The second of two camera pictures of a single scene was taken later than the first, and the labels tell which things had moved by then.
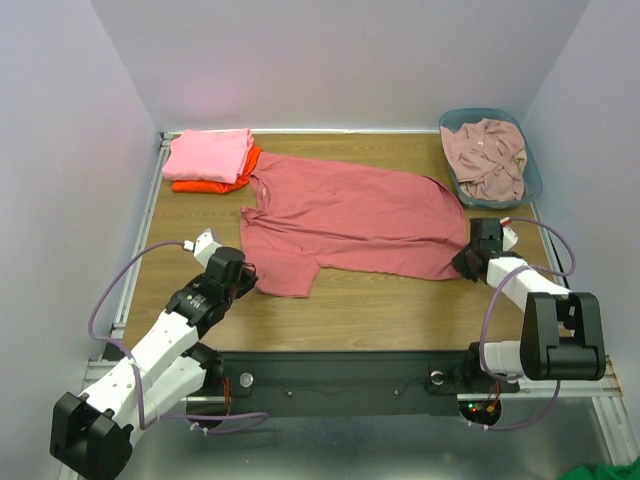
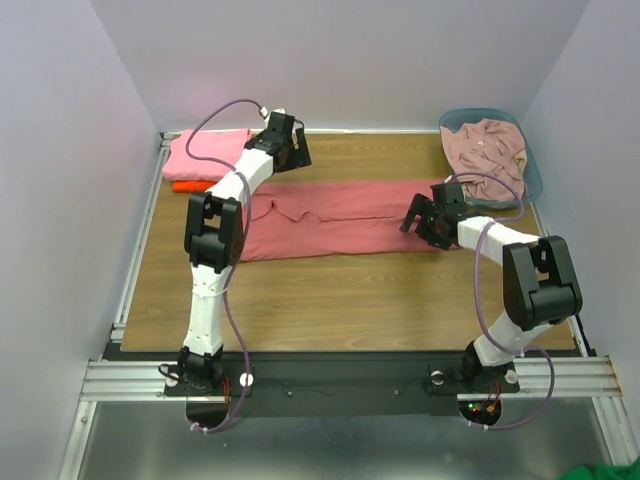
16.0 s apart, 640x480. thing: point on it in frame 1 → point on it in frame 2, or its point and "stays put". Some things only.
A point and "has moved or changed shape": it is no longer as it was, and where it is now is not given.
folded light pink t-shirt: [216, 155] stays put
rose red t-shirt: [314, 213] has moved or changed shape
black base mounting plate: [349, 383] stays put
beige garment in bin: [520, 160] stays put
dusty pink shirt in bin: [481, 153] stays put
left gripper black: [249, 279] → [301, 157]
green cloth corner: [628, 471] stays put
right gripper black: [465, 262] → [425, 220]
